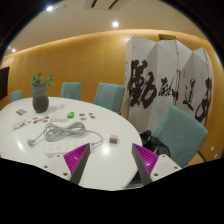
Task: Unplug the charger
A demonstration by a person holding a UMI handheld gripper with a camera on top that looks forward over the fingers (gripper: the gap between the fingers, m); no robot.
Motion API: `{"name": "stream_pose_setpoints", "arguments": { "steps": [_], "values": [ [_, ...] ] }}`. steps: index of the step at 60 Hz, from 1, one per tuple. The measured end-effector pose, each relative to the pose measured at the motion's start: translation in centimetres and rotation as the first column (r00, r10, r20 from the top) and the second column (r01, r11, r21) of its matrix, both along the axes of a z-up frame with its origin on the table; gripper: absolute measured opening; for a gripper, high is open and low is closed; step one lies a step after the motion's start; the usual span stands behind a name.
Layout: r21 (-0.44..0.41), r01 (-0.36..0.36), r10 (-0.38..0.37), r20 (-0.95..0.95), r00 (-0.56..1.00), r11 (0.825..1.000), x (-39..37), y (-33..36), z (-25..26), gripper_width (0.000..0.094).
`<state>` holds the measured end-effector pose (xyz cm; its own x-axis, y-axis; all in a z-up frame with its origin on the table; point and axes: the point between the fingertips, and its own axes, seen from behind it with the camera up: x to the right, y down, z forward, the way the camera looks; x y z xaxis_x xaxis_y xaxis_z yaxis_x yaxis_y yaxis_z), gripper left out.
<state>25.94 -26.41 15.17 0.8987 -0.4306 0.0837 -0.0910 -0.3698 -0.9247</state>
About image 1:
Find teal chairs group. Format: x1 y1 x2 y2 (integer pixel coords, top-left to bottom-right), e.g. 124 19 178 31
9 81 209 168

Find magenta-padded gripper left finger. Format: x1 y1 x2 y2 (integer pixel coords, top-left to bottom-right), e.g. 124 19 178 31
41 142 92 186

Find black bag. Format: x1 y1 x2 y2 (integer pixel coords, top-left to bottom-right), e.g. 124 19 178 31
139 129 171 156

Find grey potted green plant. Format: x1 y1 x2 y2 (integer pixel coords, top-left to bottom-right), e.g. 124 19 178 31
29 72 56 114

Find black wall television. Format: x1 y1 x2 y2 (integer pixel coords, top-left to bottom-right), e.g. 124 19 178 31
0 66 10 101

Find small white box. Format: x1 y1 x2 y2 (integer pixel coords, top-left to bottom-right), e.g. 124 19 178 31
49 112 69 122

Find ceiling air conditioner vent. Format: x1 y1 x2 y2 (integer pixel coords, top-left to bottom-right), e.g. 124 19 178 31
83 0 129 10

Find colourful small round stickers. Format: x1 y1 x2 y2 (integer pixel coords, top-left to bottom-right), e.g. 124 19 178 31
12 112 98 131

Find round ceiling lights group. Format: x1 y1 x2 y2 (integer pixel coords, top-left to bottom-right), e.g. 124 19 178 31
11 4 120 53

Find dark wall vent grille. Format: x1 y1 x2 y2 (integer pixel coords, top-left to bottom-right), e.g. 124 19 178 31
158 33 177 41

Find grey coiled power cable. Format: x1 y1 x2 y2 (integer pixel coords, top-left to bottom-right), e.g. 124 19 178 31
26 121 104 148

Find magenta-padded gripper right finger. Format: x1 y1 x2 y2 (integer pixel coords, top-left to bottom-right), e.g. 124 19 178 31
130 142 182 187

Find white calligraphy folding screen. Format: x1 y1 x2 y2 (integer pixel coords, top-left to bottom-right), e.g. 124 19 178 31
121 36 215 134

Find white power strip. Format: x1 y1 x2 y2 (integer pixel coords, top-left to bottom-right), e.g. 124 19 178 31
43 139 91 158

